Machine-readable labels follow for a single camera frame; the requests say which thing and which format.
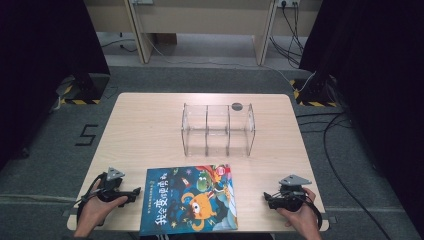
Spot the short black floor cable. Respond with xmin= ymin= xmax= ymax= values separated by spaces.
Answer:
xmin=99 ymin=31 xmax=139 ymax=54

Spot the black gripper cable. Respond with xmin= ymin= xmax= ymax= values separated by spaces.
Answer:
xmin=75 ymin=173 xmax=109 ymax=228
xmin=299 ymin=192 xmax=324 ymax=231

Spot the person's left hand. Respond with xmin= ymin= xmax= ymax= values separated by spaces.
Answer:
xmin=73 ymin=179 xmax=130 ymax=236

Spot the black stand base striped tape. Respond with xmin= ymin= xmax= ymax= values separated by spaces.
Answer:
xmin=55 ymin=72 xmax=112 ymax=106
xmin=289 ymin=77 xmax=338 ymax=108

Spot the person's right hand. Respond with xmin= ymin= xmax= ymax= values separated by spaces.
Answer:
xmin=275 ymin=187 xmax=322 ymax=236

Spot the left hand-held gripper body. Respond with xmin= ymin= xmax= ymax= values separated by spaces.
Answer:
xmin=94 ymin=166 xmax=134 ymax=204

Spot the bundle of black hanging cables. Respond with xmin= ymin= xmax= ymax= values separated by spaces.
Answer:
xmin=268 ymin=2 xmax=306 ymax=69

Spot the clear acrylic three-slot rack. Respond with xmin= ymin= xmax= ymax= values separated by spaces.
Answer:
xmin=180 ymin=102 xmax=256 ymax=158

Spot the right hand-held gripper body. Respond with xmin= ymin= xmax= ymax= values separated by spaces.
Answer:
xmin=270 ymin=174 xmax=313 ymax=213

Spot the white wall power socket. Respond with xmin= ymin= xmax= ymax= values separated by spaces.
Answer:
xmin=276 ymin=0 xmax=302 ymax=9

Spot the long black floor cable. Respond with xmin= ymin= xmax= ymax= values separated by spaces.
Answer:
xmin=295 ymin=111 xmax=396 ymax=240

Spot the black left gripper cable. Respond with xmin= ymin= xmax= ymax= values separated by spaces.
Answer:
xmin=75 ymin=173 xmax=109 ymax=228

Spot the black tape floor mark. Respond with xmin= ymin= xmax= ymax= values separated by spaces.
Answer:
xmin=74 ymin=123 xmax=100 ymax=147

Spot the colourful children's picture book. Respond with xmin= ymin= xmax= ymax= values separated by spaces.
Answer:
xmin=139 ymin=163 xmax=239 ymax=237

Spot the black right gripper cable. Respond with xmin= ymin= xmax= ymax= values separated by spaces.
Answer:
xmin=299 ymin=192 xmax=324 ymax=231

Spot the beige wooden desk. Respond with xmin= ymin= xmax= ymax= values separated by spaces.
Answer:
xmin=83 ymin=0 xmax=323 ymax=66

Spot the black curtain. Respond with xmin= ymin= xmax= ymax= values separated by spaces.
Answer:
xmin=0 ymin=0 xmax=112 ymax=172
xmin=299 ymin=0 xmax=424 ymax=231

